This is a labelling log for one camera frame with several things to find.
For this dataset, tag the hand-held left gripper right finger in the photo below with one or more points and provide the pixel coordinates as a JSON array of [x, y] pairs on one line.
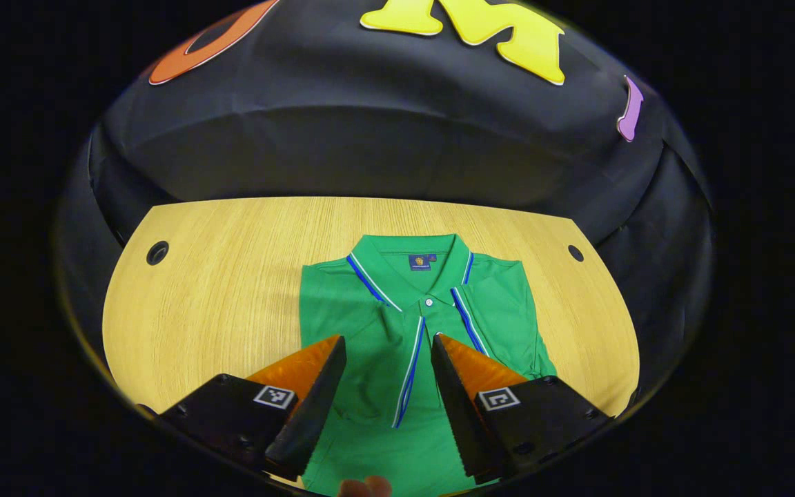
[[463, 414]]

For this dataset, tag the green T-shirt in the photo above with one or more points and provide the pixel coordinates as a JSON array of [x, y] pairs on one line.
[[384, 324]]

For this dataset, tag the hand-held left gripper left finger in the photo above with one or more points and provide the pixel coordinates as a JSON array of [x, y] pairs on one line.
[[311, 407]]

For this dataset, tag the black backdrop cloth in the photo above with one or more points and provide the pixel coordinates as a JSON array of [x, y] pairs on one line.
[[370, 124]]

